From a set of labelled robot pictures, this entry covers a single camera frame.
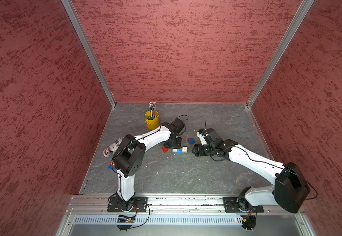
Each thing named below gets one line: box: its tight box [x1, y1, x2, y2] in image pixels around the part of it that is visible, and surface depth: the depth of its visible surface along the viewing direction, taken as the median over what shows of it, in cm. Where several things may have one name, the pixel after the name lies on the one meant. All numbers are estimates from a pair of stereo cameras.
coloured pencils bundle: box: [148, 101, 157, 120], surface depth 100 cm
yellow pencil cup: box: [144, 110, 160, 131], surface depth 101 cm
